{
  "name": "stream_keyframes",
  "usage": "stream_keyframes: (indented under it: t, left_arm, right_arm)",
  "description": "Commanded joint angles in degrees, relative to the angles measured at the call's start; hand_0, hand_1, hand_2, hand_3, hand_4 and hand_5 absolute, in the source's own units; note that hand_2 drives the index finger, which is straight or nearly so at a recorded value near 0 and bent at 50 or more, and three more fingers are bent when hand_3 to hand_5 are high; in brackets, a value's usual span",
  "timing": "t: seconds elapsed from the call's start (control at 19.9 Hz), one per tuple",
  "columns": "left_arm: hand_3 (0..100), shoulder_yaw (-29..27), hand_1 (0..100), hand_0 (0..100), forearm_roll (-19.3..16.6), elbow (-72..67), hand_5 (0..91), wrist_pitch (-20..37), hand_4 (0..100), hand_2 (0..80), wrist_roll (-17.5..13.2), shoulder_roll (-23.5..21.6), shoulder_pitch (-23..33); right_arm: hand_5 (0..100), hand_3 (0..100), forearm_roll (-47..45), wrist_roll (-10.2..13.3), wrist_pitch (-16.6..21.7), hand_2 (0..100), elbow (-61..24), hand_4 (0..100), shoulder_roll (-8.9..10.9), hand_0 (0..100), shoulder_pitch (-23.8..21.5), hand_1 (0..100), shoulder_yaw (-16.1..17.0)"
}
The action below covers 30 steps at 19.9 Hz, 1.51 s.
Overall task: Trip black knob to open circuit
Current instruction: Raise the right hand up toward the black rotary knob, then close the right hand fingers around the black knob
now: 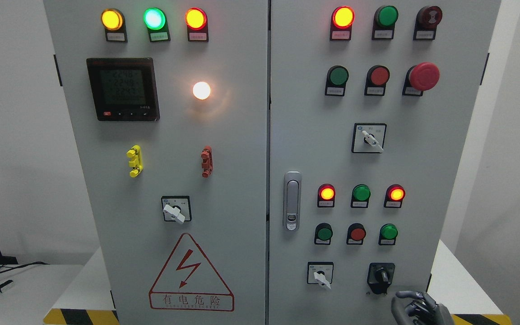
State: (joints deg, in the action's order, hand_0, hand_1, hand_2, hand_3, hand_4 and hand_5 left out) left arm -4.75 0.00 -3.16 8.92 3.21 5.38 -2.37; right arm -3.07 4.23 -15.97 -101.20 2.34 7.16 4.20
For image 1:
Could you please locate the red lit indicator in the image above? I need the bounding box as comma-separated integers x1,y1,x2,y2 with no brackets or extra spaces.
316,183,336,208
330,5,355,41
384,184,406,209

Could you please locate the green push button lower left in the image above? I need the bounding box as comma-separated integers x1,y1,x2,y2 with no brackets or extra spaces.
314,223,334,245

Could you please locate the dark red buzzer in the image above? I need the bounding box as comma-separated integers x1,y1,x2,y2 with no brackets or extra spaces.
413,5,442,41

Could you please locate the small white usb adapter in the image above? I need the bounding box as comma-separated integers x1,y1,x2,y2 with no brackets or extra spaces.
0,279,14,293

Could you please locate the white selector switch lower right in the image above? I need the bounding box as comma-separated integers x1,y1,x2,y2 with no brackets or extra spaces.
306,261,334,290

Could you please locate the white selector switch left door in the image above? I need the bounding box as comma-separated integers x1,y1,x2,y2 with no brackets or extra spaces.
161,195,192,224

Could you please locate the green indicator lower middle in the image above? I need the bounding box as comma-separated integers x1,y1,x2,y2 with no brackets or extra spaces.
350,184,371,209

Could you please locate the black rotary knob switch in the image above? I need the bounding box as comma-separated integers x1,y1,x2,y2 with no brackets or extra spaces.
367,263,395,295

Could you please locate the grey left cabinet door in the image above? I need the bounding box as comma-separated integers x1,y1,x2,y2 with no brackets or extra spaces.
44,0,268,325

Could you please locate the red-orange indicator light left door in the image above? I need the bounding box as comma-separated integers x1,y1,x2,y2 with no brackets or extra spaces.
185,7,209,42

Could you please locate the grey cabinet door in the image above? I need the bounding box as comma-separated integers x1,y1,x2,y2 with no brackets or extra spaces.
44,0,268,325
268,0,500,325

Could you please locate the black digital power meter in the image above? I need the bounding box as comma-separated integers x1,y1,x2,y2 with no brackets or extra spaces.
86,57,160,121

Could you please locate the red emergency stop mushroom button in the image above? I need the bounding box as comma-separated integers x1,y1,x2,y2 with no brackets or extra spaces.
402,62,440,97

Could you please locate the red lit indicator top right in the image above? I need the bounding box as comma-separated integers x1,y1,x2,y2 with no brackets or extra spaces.
330,5,355,41

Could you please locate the green push button lower right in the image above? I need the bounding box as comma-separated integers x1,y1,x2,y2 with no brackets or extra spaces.
378,223,399,246

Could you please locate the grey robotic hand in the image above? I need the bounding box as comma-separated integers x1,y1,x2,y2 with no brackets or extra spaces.
391,291,454,325

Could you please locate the white lit indicator lamp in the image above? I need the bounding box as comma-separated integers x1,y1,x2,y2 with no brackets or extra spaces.
192,81,211,100

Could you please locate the white selector switch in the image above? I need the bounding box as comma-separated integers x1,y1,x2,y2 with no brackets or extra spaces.
306,261,334,290
351,123,387,153

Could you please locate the yellow indicator light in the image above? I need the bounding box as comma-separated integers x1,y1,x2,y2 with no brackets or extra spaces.
101,8,127,43

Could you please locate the silver door latch handle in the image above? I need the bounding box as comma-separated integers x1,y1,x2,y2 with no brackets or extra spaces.
283,171,302,231

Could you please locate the red electric hazard warning sign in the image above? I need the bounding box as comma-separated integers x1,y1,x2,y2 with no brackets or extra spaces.
149,233,234,312

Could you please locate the green push button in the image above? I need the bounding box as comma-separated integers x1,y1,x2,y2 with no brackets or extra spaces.
378,223,399,246
314,223,334,245
325,65,349,97

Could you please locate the green push button upper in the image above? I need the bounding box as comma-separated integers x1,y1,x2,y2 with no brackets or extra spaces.
325,65,349,97

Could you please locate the red push button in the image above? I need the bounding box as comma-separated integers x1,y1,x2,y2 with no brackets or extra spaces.
364,65,390,96
345,223,367,245

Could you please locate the green lit indicator light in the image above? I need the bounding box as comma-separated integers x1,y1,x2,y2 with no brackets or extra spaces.
143,7,171,42

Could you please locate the green indicator top right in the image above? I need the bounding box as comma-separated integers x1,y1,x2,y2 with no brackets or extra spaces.
371,5,399,40

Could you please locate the red lit indicator lower left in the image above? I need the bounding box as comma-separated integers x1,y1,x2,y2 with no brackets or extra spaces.
316,183,336,208

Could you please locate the red push button lower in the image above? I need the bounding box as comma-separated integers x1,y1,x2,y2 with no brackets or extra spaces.
345,223,367,245

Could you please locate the grey right cabinet door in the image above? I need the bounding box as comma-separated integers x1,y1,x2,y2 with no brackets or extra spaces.
268,0,500,325

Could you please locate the red lit indicator lower right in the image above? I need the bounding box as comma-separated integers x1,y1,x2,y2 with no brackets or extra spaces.
384,184,406,209

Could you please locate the black cable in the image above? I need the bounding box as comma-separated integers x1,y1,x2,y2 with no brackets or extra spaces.
0,261,50,284

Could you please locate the white selector switch upper right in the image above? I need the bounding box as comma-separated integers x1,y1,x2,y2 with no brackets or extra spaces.
351,123,387,153

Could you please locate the red push button upper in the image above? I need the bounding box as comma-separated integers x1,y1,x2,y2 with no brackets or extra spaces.
364,65,390,96

